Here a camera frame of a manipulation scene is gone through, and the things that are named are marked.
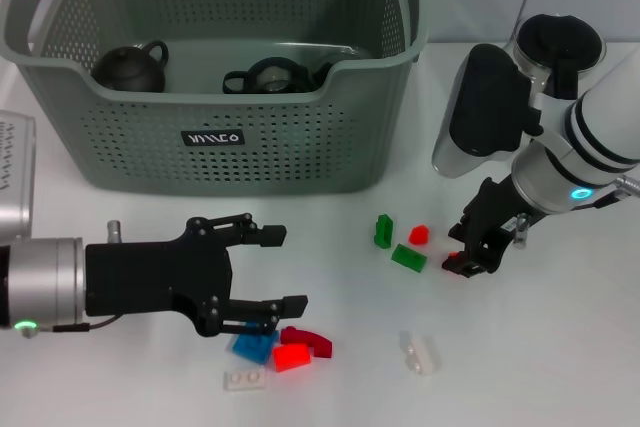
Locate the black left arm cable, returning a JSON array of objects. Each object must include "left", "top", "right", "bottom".
[{"left": 14, "top": 314, "right": 124, "bottom": 339}]

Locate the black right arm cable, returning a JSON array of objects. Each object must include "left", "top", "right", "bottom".
[{"left": 516, "top": 174, "right": 640, "bottom": 248}]

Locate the tall green toy brick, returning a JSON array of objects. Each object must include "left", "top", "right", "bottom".
[{"left": 372, "top": 213, "right": 396, "bottom": 250}]

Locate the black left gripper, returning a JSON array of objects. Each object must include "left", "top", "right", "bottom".
[{"left": 84, "top": 211, "right": 310, "bottom": 338}]

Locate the white two-stud plate brick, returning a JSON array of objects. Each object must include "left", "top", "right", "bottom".
[{"left": 223, "top": 368, "right": 267, "bottom": 392}]

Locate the blue square plate brick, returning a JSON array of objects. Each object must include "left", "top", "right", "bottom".
[{"left": 232, "top": 330, "right": 280, "bottom": 365}]

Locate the black clay teapot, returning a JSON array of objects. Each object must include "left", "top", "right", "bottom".
[{"left": 91, "top": 39, "right": 170, "bottom": 93}]

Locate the grey perforated storage basket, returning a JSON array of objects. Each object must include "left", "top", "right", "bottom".
[{"left": 0, "top": 0, "right": 430, "bottom": 198}]

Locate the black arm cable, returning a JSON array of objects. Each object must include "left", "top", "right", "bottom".
[
  {"left": 516, "top": 174, "right": 640, "bottom": 248},
  {"left": 14, "top": 314, "right": 124, "bottom": 339}
]

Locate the glass pitcher black lid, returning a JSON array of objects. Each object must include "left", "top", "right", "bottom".
[{"left": 504, "top": 11, "right": 607, "bottom": 101}]

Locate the bright red toy brick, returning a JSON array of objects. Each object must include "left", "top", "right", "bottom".
[{"left": 272, "top": 344, "right": 312, "bottom": 374}]

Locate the glass teacup black collar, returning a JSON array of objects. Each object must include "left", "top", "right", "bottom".
[
  {"left": 221, "top": 56, "right": 307, "bottom": 96},
  {"left": 299, "top": 44, "right": 371, "bottom": 93}
]

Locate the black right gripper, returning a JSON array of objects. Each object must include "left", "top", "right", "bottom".
[{"left": 442, "top": 176, "right": 532, "bottom": 279}]

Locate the translucent white toy brick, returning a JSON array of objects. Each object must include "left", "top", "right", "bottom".
[{"left": 398, "top": 331, "right": 444, "bottom": 377}]

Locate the dark red curved brick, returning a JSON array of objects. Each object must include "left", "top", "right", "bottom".
[{"left": 279, "top": 325, "right": 334, "bottom": 360}]

